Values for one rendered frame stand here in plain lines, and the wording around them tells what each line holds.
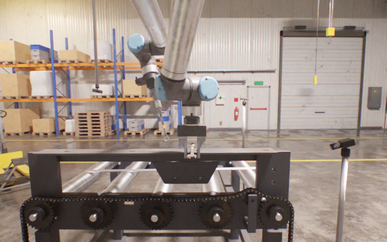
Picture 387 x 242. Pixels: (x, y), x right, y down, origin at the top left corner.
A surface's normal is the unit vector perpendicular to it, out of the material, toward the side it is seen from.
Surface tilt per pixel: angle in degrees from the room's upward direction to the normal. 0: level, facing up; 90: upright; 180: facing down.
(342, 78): 90
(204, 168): 90
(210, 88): 90
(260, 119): 90
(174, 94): 126
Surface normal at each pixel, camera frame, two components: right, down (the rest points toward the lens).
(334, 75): 0.00, 0.10
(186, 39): 0.36, 0.66
